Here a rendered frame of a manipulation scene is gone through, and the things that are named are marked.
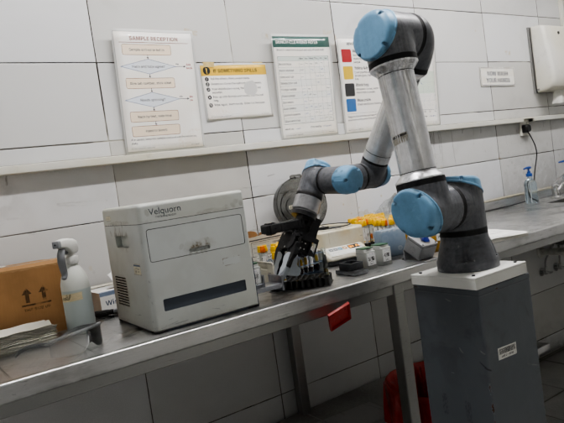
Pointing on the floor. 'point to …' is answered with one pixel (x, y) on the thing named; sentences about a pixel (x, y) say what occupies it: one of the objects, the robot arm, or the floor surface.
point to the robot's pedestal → (481, 353)
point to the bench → (50, 383)
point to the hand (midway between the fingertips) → (277, 279)
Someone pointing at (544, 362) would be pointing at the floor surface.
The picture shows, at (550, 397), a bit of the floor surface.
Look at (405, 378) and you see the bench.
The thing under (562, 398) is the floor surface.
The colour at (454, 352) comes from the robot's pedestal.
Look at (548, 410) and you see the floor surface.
